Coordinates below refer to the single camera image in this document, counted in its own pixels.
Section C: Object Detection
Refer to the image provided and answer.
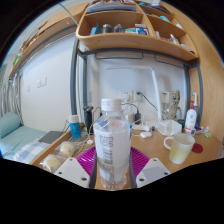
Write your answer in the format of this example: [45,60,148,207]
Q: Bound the striped grey curtain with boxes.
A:
[0,78,23,125]

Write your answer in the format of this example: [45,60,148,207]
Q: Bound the white red-pump lotion bottle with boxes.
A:
[184,100,199,135]

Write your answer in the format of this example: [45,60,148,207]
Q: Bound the clear plastic water bottle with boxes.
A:
[92,98,133,191]

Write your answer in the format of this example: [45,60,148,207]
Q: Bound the cream ceramic mug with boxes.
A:
[163,132,196,165]

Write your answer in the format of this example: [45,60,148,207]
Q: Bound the small white mouse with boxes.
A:
[139,131,153,139]

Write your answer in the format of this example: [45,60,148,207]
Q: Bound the wooden bunk bed rail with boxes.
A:
[7,3,90,80]

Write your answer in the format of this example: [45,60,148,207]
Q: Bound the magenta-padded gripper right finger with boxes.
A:
[128,146,172,190]

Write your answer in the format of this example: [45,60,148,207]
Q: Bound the flat round red coaster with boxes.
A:
[191,142,205,155]

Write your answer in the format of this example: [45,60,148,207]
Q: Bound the tree creature figurine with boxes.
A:
[167,89,184,121]

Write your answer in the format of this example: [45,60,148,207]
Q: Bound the blue white-capped bottle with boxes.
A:
[67,114,83,142]

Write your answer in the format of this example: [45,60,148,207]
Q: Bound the white power strip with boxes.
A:
[132,121,152,132]

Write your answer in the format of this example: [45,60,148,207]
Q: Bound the grey laptop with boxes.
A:
[37,130,65,145]

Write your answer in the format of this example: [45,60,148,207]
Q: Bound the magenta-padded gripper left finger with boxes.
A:
[54,146,101,190]

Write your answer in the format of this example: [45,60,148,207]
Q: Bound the black electric shaver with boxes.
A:
[83,105,95,135]

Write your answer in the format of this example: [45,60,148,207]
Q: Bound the bed with teal bedding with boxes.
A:
[0,111,51,165]

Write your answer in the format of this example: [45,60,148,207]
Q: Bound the wooden shelf unit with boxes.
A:
[75,0,200,62]

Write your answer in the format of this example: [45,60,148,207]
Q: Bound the white tissue pack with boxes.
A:
[156,118,183,137]

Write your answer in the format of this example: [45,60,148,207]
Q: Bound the grey metal desk frame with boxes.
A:
[69,37,204,128]

